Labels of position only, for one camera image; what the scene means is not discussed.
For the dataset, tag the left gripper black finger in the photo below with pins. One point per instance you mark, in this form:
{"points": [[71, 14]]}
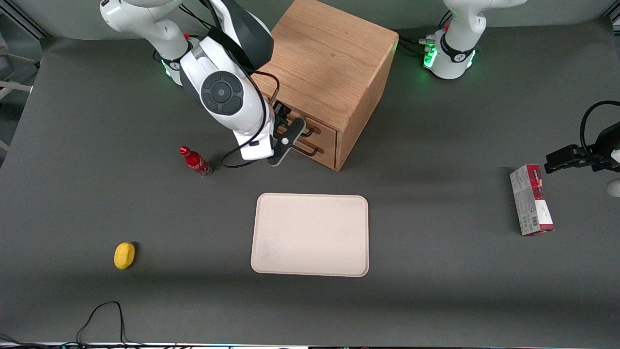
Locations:
{"points": [[574, 151], [562, 165]]}

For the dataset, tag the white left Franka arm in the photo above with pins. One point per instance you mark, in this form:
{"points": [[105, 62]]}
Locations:
{"points": [[455, 43]]}

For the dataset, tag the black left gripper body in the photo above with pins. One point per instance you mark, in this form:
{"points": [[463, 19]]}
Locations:
{"points": [[594, 157]]}

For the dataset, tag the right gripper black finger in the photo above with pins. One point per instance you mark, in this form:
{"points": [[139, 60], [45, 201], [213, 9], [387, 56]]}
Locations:
{"points": [[284, 110]]}

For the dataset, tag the cream rectangular tray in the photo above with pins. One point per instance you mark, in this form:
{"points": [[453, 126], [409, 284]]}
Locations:
{"points": [[310, 235]]}

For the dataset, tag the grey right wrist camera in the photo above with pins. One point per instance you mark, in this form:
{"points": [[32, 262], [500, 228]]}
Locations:
{"points": [[291, 132]]}

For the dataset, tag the yellow lemon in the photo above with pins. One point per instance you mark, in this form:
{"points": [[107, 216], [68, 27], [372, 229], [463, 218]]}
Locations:
{"points": [[124, 255]]}

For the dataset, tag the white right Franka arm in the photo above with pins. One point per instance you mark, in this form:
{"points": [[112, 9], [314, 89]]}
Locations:
{"points": [[220, 92]]}

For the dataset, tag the grey aluminium frame rail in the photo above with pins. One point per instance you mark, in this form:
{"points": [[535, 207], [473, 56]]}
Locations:
{"points": [[24, 18]]}

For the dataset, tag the red cola bottle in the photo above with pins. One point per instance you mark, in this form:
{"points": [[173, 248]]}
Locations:
{"points": [[195, 161]]}

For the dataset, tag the oak wooden drawer cabinet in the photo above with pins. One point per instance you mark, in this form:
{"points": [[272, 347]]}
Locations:
{"points": [[334, 53]]}

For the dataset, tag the grey and red carton box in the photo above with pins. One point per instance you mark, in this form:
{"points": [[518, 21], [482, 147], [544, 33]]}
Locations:
{"points": [[530, 203]]}

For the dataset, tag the light wooden drawer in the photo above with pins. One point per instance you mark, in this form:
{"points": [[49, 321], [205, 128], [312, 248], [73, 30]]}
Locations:
{"points": [[327, 135], [328, 156]]}

